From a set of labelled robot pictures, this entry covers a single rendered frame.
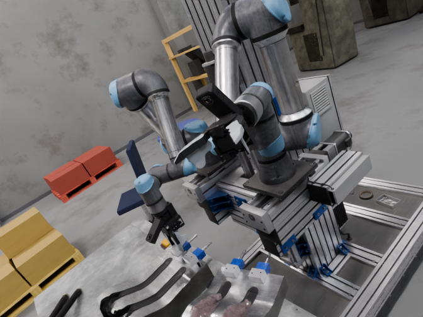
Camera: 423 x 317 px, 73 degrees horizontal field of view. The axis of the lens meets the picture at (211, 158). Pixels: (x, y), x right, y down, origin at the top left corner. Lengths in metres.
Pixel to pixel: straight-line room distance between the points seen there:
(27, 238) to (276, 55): 3.49
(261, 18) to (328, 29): 5.55
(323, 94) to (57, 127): 6.32
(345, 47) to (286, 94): 5.82
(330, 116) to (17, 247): 3.47
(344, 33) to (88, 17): 5.49
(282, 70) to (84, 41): 6.75
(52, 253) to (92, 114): 4.27
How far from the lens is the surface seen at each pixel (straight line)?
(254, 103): 0.69
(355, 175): 1.28
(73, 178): 6.06
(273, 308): 1.01
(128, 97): 1.26
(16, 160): 7.23
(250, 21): 0.95
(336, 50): 6.60
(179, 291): 1.16
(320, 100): 1.51
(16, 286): 3.73
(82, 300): 1.64
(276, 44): 0.96
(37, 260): 3.67
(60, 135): 7.22
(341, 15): 6.71
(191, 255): 1.21
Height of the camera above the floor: 1.63
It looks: 22 degrees down
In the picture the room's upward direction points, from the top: 25 degrees counter-clockwise
